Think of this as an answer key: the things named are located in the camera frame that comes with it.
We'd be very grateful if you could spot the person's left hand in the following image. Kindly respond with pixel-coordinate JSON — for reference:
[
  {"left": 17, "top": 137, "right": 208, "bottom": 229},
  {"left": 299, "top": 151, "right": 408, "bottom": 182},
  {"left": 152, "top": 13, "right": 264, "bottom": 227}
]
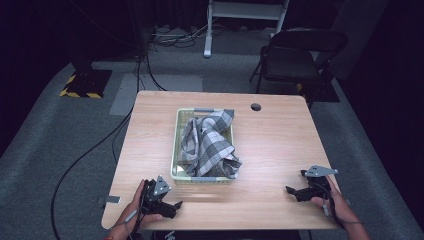
[{"left": 122, "top": 179, "right": 164, "bottom": 232}]

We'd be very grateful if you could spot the hand-held gripper cable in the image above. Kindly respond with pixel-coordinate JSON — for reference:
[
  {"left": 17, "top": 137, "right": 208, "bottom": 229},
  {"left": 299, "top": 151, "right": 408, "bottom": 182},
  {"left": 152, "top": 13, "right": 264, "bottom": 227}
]
[
  {"left": 109, "top": 186, "right": 149, "bottom": 240},
  {"left": 309, "top": 182, "right": 363, "bottom": 230}
]

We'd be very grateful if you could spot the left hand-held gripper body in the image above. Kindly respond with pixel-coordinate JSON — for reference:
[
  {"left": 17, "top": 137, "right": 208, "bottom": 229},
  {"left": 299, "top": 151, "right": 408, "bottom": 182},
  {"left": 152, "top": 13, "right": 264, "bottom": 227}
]
[{"left": 141, "top": 175, "right": 173, "bottom": 217}]

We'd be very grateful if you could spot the white metal stand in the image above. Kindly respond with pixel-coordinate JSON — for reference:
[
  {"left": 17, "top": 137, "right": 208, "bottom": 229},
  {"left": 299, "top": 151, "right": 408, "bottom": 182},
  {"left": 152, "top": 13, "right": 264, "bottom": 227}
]
[{"left": 203, "top": 0, "right": 290, "bottom": 60}]

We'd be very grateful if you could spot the thin black floor cable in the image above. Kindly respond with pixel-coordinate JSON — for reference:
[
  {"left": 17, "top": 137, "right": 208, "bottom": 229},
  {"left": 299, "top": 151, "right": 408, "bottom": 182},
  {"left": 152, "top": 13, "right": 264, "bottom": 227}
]
[{"left": 111, "top": 114, "right": 132, "bottom": 164}]

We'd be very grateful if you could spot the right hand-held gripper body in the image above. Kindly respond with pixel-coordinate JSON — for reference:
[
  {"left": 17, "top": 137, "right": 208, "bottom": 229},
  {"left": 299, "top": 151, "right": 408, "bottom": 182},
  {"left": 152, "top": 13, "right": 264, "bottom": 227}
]
[{"left": 300, "top": 164, "right": 339, "bottom": 201}]

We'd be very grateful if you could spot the person's right hand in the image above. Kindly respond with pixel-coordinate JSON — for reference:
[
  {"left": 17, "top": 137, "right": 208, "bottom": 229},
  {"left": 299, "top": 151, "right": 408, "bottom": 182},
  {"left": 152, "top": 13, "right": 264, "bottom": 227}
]
[{"left": 310, "top": 175, "right": 352, "bottom": 228}]

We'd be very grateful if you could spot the right hand-held gripper cable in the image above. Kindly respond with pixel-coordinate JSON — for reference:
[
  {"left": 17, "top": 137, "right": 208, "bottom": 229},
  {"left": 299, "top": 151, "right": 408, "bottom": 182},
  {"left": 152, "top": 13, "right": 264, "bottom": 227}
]
[{"left": 309, "top": 182, "right": 363, "bottom": 230}]

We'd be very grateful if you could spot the bundle of floor cables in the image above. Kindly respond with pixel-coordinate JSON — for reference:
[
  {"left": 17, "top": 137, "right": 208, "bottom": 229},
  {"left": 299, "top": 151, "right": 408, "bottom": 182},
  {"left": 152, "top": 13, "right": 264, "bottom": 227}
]
[{"left": 148, "top": 23, "right": 221, "bottom": 51}]

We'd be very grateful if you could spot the black folding chair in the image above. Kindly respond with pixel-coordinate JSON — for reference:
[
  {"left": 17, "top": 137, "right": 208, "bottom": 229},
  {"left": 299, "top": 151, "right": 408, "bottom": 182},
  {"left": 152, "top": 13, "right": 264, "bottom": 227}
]
[{"left": 249, "top": 29, "right": 350, "bottom": 110}]

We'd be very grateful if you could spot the grey white checked cloth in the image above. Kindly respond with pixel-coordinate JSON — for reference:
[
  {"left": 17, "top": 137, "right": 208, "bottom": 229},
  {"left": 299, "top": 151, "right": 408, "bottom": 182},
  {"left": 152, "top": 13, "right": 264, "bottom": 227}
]
[{"left": 179, "top": 109, "right": 243, "bottom": 179}]

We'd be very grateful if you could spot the grey metal table bracket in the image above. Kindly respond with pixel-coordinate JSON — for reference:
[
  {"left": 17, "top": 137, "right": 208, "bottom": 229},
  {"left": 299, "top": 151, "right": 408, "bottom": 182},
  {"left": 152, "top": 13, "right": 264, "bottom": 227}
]
[{"left": 98, "top": 195, "right": 122, "bottom": 210}]

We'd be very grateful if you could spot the pale green plastic basket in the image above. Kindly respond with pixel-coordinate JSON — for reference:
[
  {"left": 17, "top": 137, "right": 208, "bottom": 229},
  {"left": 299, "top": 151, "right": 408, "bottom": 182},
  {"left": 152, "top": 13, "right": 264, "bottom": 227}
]
[{"left": 170, "top": 107, "right": 236, "bottom": 186}]

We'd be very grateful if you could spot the left hand-held gripper cable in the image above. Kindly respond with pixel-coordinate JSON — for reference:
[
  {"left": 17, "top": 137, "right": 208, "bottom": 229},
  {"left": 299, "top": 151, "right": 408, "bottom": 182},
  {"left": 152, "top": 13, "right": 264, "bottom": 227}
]
[{"left": 109, "top": 186, "right": 149, "bottom": 240}]

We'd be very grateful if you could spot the thick black floor cable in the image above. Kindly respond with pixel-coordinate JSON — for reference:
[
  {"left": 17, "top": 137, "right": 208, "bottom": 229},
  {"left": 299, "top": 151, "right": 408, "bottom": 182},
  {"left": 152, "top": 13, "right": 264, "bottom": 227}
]
[{"left": 49, "top": 54, "right": 143, "bottom": 240}]

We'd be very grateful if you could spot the black base with hazard stripes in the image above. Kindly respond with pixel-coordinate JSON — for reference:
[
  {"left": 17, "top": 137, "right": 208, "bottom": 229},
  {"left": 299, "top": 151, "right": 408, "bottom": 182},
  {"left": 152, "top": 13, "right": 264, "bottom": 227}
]
[{"left": 59, "top": 59, "right": 113, "bottom": 100}]

